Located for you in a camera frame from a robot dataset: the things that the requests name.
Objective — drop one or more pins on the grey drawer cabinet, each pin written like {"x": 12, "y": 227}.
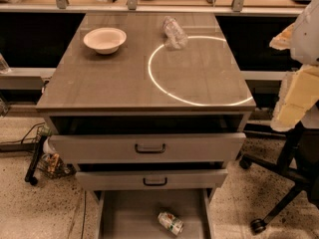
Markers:
{"x": 146, "y": 88}

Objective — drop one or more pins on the clear crushed plastic bottle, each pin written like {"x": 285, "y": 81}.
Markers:
{"x": 176, "y": 38}

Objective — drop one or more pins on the top grey drawer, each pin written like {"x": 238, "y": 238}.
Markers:
{"x": 121, "y": 148}

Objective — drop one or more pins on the white paper bowl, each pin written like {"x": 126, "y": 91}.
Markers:
{"x": 105, "y": 41}

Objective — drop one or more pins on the black drawer handle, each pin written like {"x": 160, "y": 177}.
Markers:
{"x": 141, "y": 149}
{"x": 155, "y": 183}

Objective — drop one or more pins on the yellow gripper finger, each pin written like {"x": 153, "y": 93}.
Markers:
{"x": 282, "y": 40}
{"x": 298, "y": 93}

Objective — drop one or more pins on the black middle drawer handle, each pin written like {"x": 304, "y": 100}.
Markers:
{"x": 155, "y": 183}

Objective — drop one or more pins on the bottom open grey drawer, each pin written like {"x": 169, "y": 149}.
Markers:
{"x": 133, "y": 214}

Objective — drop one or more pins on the white green 7up can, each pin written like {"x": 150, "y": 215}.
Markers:
{"x": 170, "y": 222}

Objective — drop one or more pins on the middle grey drawer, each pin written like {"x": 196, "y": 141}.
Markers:
{"x": 133, "y": 180}

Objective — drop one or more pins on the black wire cart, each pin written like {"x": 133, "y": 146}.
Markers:
{"x": 47, "y": 161}

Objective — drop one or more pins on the black top drawer handle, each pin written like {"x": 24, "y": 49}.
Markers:
{"x": 141, "y": 149}

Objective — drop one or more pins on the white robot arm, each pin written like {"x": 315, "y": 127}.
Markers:
{"x": 304, "y": 46}

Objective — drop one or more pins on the black office chair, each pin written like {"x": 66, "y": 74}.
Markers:
{"x": 297, "y": 161}

